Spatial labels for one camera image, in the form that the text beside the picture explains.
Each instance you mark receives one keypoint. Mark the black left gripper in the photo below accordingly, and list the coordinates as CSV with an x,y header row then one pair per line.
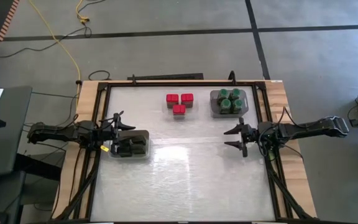
x,y
116,137

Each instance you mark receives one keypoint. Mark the dark green spice tin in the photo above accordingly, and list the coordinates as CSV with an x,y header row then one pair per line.
x,y
128,138
139,139
126,153
139,150

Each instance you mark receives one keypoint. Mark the red-lidded paprika tin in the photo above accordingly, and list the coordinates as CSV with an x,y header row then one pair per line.
x,y
187,99
172,100
179,110

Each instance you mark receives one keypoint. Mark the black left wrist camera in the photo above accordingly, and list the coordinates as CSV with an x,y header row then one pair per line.
x,y
107,133

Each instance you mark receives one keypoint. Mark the yellow gripper tag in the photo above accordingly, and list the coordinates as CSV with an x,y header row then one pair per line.
x,y
104,148

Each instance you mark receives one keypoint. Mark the white plastic bin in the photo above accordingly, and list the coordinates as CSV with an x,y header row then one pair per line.
x,y
148,133

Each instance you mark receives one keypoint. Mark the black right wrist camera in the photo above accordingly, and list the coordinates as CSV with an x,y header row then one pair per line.
x,y
253,132

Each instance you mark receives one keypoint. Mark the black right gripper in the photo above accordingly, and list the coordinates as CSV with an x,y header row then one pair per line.
x,y
244,137

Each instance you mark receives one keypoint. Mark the black aluminium table frame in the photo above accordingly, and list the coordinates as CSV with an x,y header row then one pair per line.
x,y
182,84

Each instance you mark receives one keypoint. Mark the black floor strip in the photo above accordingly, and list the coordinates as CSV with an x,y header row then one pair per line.
x,y
166,76

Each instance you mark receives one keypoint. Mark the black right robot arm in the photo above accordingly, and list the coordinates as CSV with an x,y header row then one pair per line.
x,y
306,129

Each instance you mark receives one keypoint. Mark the grey translucent plastic bin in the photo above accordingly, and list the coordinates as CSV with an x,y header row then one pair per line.
x,y
214,113

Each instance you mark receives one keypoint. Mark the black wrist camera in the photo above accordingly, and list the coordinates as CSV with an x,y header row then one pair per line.
x,y
253,132
107,133

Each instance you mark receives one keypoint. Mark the grey side desk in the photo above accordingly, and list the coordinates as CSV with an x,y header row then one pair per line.
x,y
8,146

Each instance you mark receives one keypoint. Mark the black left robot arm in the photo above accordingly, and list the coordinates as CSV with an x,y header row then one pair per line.
x,y
57,133

